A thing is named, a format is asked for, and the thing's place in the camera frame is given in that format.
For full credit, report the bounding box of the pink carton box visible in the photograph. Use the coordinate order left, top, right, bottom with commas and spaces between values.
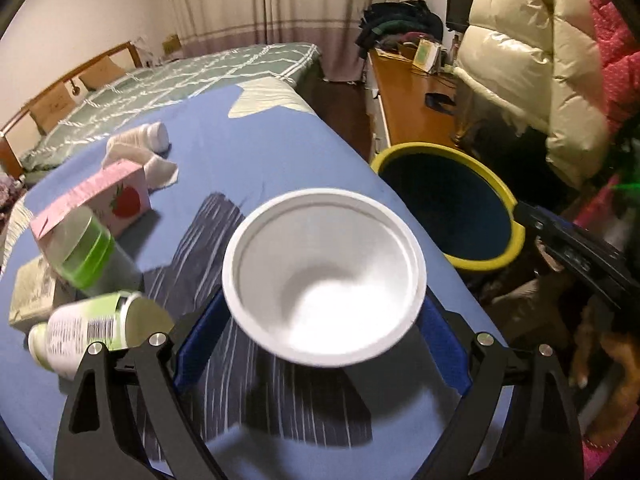
30, 159, 152, 257

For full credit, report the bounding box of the wooden side desk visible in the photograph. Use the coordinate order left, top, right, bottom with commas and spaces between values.
367, 45, 468, 161

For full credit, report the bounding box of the white ribbed cup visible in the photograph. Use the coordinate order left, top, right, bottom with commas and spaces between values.
107, 121, 170, 153

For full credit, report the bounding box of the red dotted puffer jacket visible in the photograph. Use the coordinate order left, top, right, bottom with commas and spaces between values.
570, 0, 640, 131

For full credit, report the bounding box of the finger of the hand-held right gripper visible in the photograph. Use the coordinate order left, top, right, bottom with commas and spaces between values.
517, 202, 640, 311

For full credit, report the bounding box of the white tissue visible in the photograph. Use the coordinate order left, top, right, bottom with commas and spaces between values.
102, 132, 180, 191

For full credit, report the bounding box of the desk calendar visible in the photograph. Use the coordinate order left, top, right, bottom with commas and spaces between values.
412, 39, 441, 71

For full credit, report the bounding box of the clear jar with green lid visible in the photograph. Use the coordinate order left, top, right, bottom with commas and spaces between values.
47, 207, 143, 297

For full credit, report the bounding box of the brown pillow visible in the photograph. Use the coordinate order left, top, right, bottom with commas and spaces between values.
29, 82, 77, 133
79, 55, 126, 92

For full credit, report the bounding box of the beige and mauve curtain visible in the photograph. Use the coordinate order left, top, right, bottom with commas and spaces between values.
160, 0, 451, 83

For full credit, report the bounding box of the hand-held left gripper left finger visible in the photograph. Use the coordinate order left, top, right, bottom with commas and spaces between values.
52, 290, 236, 480

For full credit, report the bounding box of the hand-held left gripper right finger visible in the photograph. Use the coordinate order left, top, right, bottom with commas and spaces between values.
417, 294, 586, 480

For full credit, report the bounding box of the cream puffer jacket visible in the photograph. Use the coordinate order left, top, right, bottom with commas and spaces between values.
452, 0, 613, 191

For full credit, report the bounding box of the blue bin with yellow rim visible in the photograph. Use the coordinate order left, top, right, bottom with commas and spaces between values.
370, 142, 526, 273

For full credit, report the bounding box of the pale green carton box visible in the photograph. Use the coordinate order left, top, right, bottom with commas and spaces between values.
9, 254, 60, 333

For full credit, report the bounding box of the white bottle with green label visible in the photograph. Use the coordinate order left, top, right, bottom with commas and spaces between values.
27, 290, 176, 380

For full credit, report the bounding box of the person's right hand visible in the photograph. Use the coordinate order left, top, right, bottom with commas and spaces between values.
570, 305, 640, 391

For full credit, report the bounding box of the pile of dark clothes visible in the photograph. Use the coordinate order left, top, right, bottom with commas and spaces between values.
356, 1, 445, 61

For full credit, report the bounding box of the large white paper cup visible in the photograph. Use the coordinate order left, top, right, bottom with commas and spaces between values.
222, 188, 427, 367

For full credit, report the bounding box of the bed with green checked cover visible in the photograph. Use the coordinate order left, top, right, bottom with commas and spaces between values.
0, 42, 321, 181

